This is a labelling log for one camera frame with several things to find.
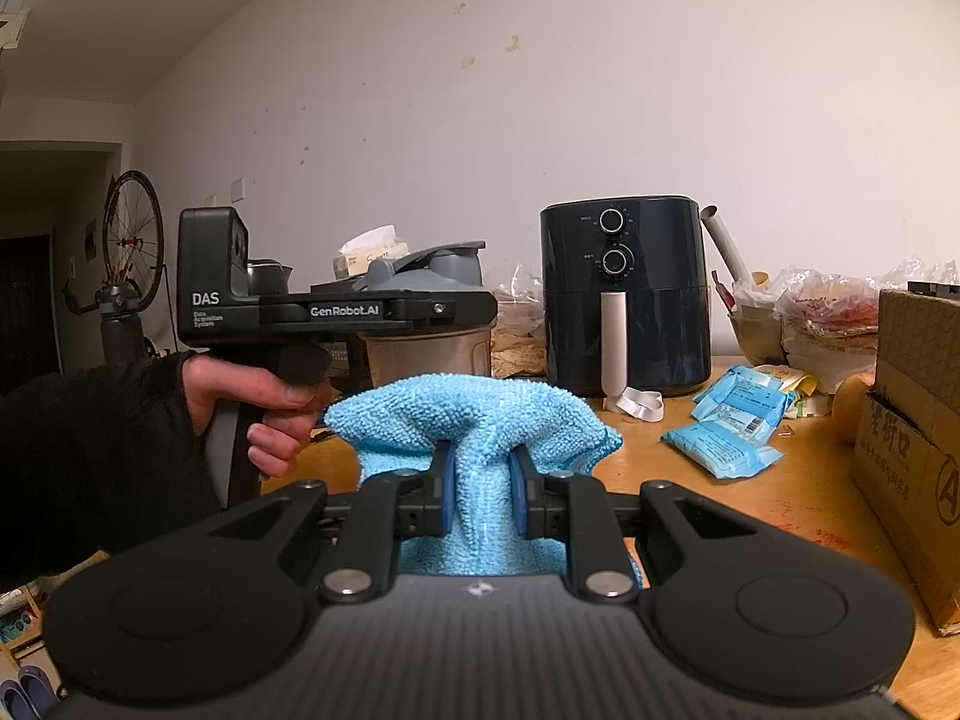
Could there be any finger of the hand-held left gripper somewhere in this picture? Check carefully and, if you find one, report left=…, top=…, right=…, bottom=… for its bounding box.
left=409, top=292, right=498, bottom=335

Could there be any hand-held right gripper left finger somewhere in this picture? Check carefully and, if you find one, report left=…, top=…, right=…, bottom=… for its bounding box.
left=202, top=441, right=460, bottom=605

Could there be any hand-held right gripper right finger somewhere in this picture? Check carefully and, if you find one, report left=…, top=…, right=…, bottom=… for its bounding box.
left=506, top=448, right=758, bottom=605

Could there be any clear shaker bottle grey lid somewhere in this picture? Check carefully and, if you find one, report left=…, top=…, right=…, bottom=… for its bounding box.
left=351, top=241, right=494, bottom=395

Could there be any blue microfibre cloth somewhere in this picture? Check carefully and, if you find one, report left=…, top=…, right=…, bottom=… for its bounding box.
left=324, top=373, right=646, bottom=592

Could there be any person's left forearm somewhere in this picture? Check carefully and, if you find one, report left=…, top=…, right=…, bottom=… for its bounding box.
left=0, top=352, right=226, bottom=593

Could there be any plastic-wrapped brown container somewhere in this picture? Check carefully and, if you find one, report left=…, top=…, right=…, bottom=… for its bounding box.
left=731, top=274, right=788, bottom=368

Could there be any person's left hand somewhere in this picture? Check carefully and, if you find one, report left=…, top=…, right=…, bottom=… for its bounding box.
left=180, top=351, right=331, bottom=479

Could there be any brown steel electric kettle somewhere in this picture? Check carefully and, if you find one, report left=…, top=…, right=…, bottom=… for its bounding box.
left=246, top=259, right=293, bottom=297

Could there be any clear bag of dried food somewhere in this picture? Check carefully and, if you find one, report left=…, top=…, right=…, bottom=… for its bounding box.
left=487, top=264, right=548, bottom=380

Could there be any white tissue pack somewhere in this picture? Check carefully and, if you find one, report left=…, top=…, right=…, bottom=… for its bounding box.
left=334, top=225, right=410, bottom=278

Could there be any blue plastic packet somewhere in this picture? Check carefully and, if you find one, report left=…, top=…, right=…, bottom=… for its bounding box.
left=697, top=365, right=796, bottom=406
left=690, top=382, right=788, bottom=440
left=660, top=420, right=785, bottom=479

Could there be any black air fryer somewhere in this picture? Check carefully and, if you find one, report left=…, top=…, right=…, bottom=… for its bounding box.
left=540, top=196, right=712, bottom=398

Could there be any white paper tube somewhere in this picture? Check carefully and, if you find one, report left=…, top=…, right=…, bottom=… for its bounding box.
left=700, top=204, right=747, bottom=293

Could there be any yellow plastic packet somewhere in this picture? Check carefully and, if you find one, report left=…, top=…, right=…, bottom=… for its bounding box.
left=784, top=371, right=833, bottom=417

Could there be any clear bag of flatbreads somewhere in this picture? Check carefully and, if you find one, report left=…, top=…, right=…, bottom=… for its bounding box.
left=776, top=259, right=960, bottom=395

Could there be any wooden shoe rack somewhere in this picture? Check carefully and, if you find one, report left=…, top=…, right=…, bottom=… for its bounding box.
left=0, top=581, right=46, bottom=665

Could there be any cardboard box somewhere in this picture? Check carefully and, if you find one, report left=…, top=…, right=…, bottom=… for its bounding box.
left=849, top=287, right=960, bottom=638

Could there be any white strap loop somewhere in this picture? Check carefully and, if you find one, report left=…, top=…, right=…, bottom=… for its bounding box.
left=604, top=386, right=666, bottom=421

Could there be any white ceiling frame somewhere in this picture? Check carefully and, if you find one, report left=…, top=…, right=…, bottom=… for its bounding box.
left=0, top=0, right=31, bottom=53

